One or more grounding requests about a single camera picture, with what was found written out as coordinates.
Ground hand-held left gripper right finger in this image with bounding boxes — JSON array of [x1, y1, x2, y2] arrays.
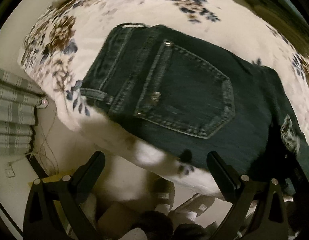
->
[[206, 151, 288, 240]]

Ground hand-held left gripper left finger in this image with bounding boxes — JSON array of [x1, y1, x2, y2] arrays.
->
[[23, 151, 106, 240]]

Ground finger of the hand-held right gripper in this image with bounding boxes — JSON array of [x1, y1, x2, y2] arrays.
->
[[276, 151, 309, 197]]

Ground dark blue denim pants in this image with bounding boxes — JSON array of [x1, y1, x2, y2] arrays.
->
[[80, 23, 309, 198]]

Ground grey sandal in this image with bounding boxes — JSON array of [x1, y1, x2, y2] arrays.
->
[[173, 193, 217, 224], [151, 179, 175, 217]]

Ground yellow paper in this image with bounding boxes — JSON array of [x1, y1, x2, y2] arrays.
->
[[28, 171, 79, 207]]

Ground brown cardboard box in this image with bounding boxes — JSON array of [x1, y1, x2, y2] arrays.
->
[[97, 202, 146, 240]]

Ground black fuzzy slipper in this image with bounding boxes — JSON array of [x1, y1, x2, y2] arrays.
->
[[133, 210, 175, 240]]

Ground white tag on thread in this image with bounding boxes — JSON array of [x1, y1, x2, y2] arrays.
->
[[5, 162, 17, 179]]

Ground green striped cloth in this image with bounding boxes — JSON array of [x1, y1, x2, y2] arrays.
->
[[0, 66, 48, 156]]

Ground white floral blanket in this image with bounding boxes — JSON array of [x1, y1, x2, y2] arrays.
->
[[18, 0, 309, 202]]

